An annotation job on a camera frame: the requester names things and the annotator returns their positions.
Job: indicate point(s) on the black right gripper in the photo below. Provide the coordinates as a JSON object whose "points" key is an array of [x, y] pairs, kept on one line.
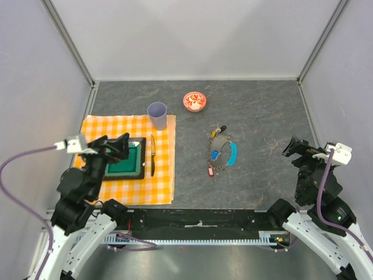
{"points": [[306, 150]]}

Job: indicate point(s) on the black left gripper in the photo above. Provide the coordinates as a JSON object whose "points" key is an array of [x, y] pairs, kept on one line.
{"points": [[120, 146]]}

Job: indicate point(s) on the metal chain keyring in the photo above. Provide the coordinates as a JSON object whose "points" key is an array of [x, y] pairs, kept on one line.
{"points": [[217, 143]]}

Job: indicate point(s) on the blue keyring handle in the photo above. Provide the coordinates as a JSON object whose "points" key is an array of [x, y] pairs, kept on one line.
{"points": [[233, 155]]}

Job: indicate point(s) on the black tagged key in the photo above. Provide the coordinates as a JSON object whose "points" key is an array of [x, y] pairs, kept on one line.
{"points": [[221, 129]]}

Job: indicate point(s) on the blue tagged silver key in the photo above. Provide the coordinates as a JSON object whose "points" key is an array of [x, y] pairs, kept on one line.
{"points": [[214, 155]]}

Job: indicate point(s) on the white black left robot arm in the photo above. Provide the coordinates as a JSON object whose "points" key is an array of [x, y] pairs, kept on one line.
{"points": [[78, 188]]}

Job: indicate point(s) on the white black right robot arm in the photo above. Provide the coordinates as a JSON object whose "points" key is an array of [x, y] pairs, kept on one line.
{"points": [[329, 228]]}

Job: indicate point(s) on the black teal square plate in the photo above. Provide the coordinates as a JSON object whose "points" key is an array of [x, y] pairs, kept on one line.
{"points": [[132, 168]]}

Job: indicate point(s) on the lilac plastic cup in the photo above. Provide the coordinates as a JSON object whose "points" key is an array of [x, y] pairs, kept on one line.
{"points": [[157, 113]]}

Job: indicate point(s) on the orange checkered cloth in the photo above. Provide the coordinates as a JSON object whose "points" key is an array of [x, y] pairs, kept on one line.
{"points": [[155, 190]]}

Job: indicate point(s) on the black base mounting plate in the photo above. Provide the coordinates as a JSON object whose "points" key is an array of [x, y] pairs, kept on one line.
{"points": [[150, 223]]}

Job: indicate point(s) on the red patterned ceramic bowl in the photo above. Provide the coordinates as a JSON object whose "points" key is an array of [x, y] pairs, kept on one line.
{"points": [[194, 101]]}

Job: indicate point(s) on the black handled knife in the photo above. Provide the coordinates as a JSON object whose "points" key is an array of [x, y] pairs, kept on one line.
{"points": [[153, 154]]}

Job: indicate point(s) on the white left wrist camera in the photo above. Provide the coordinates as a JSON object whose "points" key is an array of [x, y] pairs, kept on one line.
{"points": [[73, 144]]}

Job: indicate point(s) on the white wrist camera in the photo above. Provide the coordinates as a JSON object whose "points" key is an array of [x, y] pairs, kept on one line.
{"points": [[73, 144], [340, 154]]}

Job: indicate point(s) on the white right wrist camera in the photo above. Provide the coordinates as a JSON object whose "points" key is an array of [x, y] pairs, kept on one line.
{"points": [[340, 154]]}

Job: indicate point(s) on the grey cable duct rail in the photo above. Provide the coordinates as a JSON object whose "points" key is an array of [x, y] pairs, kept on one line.
{"points": [[264, 239]]}

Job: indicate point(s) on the aluminium corner frame post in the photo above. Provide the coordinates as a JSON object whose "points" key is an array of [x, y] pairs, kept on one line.
{"points": [[326, 32]]}

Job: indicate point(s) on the left aluminium frame post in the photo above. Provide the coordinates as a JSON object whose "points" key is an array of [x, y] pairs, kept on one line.
{"points": [[66, 38]]}

